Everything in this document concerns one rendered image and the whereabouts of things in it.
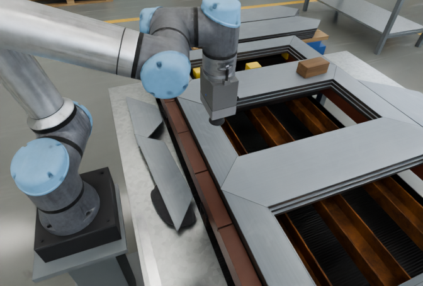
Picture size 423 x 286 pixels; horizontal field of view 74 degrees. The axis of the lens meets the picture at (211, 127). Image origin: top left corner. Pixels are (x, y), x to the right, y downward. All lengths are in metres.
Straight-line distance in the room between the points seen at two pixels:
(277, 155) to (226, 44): 0.41
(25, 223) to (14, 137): 0.80
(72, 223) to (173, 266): 0.29
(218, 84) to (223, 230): 0.35
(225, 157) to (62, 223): 0.46
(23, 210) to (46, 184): 1.31
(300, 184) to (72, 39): 0.63
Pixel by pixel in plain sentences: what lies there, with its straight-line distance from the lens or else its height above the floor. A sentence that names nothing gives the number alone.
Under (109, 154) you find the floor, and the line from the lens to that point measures 2.10.
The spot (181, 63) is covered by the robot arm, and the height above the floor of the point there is 1.25.
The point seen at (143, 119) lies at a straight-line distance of 1.18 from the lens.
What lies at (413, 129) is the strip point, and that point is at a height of 0.85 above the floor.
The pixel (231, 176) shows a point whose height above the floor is 0.85.
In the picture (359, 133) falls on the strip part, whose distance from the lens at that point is 1.04.
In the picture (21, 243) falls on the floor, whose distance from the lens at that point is 1.89.
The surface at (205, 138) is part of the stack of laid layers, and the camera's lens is 0.88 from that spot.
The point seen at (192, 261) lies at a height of 0.68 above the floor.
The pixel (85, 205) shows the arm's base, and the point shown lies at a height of 0.82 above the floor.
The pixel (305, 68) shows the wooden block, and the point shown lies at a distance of 1.23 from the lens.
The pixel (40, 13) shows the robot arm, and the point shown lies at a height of 1.32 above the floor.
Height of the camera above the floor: 1.46
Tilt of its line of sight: 42 degrees down
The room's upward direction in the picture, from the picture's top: 2 degrees clockwise
